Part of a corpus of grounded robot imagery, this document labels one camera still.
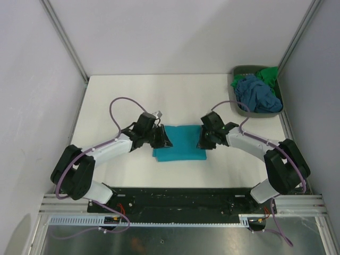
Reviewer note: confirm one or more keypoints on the aluminium corner post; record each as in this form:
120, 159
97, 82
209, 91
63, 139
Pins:
302, 28
56, 23

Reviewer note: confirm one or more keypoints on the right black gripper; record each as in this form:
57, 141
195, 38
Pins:
202, 143

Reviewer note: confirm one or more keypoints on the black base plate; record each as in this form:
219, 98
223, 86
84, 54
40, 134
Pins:
186, 205

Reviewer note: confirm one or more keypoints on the green t-shirt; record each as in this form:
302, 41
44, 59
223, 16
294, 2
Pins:
267, 74

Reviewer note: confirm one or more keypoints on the aluminium frame rail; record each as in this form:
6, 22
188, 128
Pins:
50, 205

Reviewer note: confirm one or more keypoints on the dark blue t-shirt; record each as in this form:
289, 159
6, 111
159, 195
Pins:
256, 96

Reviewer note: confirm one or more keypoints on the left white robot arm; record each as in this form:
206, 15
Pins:
73, 174

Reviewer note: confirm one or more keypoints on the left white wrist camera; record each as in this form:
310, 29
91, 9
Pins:
157, 114

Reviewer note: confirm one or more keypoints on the teal t-shirt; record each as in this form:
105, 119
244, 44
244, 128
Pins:
184, 139

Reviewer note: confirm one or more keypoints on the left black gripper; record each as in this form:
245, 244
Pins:
163, 141

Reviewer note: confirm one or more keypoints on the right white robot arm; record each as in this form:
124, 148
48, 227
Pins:
285, 166

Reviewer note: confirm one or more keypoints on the grey plastic bin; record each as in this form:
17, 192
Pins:
251, 114

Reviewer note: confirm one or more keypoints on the left aluminium corner post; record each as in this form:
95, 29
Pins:
56, 23

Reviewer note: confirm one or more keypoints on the right aluminium corner post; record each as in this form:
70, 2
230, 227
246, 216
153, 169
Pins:
302, 28

